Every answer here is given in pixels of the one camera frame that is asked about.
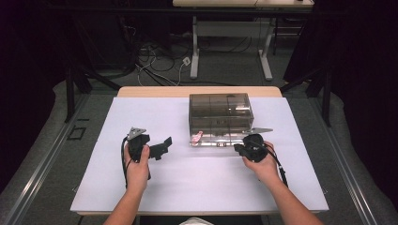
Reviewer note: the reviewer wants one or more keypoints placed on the black metal crossbar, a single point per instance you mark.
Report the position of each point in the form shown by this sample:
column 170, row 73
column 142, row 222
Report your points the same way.
column 125, row 11

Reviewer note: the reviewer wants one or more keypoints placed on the person's left hand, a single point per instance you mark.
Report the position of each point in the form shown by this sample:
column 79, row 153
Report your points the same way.
column 137, row 175

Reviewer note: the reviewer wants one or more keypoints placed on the black metal stand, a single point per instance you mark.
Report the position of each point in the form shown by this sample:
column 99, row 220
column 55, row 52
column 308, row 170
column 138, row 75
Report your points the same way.
column 327, row 100
column 69, row 93

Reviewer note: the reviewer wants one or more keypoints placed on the white desk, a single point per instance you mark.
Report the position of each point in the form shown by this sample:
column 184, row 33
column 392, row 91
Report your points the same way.
column 231, row 29

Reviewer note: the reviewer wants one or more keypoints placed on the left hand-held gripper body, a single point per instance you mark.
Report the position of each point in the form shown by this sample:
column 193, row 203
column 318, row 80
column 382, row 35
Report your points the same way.
column 137, row 142

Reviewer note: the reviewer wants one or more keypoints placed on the white table mat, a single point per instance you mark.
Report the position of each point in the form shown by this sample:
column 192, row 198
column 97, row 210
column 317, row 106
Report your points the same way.
column 203, row 184

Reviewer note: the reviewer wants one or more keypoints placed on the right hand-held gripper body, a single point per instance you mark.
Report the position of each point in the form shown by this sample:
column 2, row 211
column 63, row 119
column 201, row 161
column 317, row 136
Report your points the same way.
column 255, row 148

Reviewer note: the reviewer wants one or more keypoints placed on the smoky clear drawer cabinet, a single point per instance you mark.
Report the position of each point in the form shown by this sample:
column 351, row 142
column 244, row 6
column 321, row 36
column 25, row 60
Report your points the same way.
column 219, row 109

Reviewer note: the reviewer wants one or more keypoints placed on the person's right hand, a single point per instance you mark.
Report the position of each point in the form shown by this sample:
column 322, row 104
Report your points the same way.
column 266, row 168

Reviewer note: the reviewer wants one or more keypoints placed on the red and white packet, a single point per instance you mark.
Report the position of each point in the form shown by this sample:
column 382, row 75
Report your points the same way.
column 197, row 138

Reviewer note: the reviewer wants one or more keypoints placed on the metal floor rail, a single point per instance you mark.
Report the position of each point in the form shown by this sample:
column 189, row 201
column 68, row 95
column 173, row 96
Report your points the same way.
column 341, row 156
column 47, row 156

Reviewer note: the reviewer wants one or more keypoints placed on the dark curtain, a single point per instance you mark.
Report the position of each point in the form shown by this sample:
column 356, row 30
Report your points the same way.
column 22, row 78
column 363, row 78

